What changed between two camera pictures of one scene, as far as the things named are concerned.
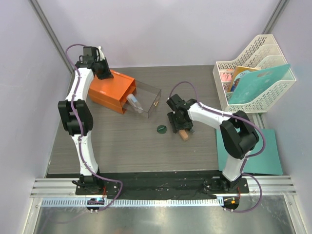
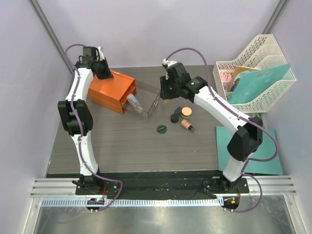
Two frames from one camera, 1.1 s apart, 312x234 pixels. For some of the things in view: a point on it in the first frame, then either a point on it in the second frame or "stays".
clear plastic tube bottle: x=135 y=103 stays
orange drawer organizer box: x=111 y=93 stays
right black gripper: x=175 y=126 → x=165 y=93
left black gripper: x=105 y=72 stays
